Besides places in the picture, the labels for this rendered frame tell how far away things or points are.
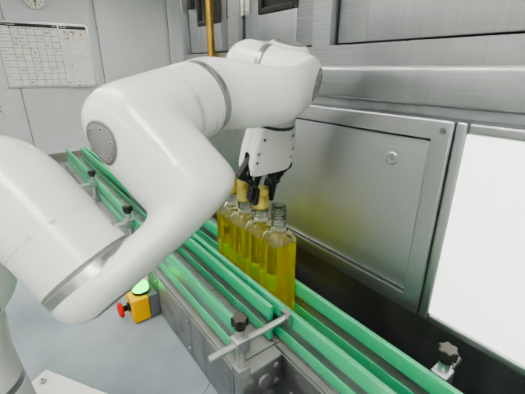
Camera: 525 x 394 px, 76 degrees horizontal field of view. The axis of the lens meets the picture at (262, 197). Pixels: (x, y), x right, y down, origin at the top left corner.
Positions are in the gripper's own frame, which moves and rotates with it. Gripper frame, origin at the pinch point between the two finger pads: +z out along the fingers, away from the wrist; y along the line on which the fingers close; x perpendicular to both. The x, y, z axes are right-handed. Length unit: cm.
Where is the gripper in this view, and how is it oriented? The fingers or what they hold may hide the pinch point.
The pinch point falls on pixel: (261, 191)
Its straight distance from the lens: 69.6
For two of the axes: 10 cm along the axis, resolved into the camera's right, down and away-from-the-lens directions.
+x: 6.0, 5.1, -6.1
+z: -1.6, 8.3, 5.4
